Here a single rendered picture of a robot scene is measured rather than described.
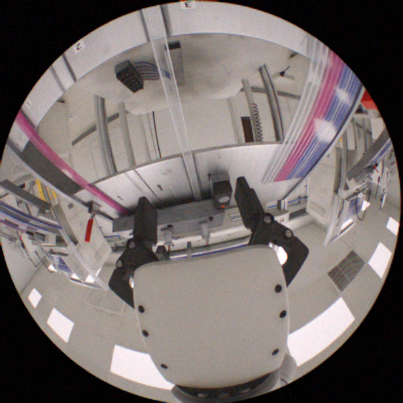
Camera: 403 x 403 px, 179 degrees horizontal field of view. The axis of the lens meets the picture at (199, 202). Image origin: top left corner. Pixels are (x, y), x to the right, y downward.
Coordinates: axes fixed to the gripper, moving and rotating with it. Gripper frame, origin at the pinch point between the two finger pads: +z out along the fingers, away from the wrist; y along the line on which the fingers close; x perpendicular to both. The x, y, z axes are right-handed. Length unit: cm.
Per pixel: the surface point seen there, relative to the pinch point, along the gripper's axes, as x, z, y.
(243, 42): 23, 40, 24
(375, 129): 20, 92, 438
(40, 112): 16.0, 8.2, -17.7
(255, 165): -8.7, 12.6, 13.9
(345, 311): -140, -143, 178
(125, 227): -18.8, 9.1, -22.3
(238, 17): 17.5, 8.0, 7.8
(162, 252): -10.6, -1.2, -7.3
